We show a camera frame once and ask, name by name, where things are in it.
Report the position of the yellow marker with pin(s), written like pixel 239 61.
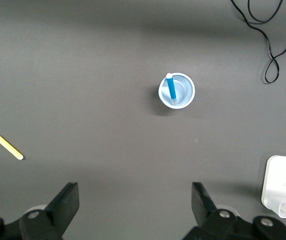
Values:
pixel 6 145

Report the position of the blue marker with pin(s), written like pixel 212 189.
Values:
pixel 171 87

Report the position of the white power adapter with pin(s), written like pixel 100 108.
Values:
pixel 282 180

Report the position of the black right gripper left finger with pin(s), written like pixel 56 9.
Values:
pixel 63 210

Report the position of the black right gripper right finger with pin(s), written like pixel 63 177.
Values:
pixel 202 207

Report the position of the light blue plastic cup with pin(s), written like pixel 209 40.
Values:
pixel 185 92

